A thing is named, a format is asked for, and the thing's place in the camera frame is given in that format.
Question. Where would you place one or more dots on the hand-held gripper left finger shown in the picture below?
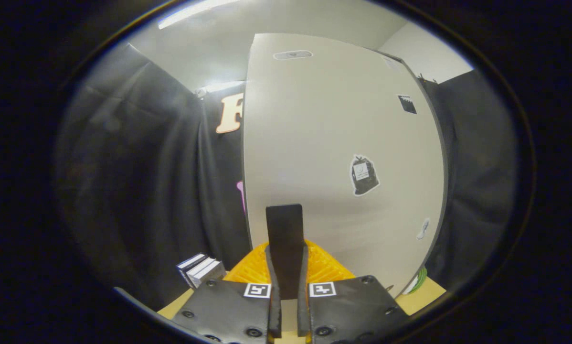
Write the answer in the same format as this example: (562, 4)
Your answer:
(275, 310)

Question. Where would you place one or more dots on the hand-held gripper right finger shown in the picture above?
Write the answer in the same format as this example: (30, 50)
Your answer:
(303, 310)

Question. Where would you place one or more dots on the grey shoe cabinet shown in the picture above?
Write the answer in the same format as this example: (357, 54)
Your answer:
(445, 191)

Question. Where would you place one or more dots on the black backdrop cloth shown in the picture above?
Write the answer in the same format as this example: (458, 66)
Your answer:
(477, 167)
(138, 167)

